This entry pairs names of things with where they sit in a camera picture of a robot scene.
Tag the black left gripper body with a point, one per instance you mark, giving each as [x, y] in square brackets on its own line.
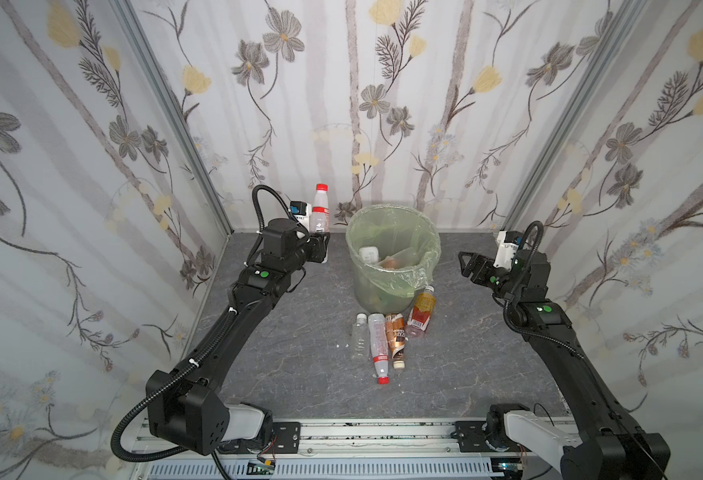
[318, 247]

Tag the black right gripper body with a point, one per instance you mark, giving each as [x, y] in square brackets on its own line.
[480, 268]

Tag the white bottle red cap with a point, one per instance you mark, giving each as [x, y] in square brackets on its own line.
[320, 216]

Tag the white label yellow V bottle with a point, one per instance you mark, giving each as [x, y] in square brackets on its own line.
[370, 255]

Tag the orange drink bottle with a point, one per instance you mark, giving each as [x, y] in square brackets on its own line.
[421, 313]

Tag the large clear bottle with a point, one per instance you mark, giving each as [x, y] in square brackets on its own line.
[408, 257]

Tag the brown label coffee bottle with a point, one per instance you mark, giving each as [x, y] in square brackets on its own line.
[391, 263]

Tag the brown label milk tea bottle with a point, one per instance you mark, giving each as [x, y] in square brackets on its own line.
[396, 338]

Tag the small clear bottle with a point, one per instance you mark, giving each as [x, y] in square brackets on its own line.
[359, 338]

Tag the clear bottle red label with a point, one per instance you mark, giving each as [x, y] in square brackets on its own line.
[379, 347]

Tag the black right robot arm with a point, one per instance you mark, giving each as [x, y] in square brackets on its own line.
[612, 445]

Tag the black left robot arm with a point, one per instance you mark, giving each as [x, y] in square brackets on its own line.
[184, 406]

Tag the green lined waste bin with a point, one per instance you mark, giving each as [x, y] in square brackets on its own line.
[395, 250]

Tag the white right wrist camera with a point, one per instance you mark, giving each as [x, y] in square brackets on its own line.
[507, 246]

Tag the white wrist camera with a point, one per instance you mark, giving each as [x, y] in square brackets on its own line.
[302, 211]
[507, 246]

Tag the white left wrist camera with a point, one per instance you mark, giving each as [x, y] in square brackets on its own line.
[302, 211]

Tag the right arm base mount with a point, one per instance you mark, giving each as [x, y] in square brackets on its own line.
[488, 435]

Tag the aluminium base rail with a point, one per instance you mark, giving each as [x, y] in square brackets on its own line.
[358, 438]

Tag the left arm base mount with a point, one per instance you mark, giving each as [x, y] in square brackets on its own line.
[254, 430]

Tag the white vented cable duct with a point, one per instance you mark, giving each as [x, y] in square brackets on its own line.
[365, 468]

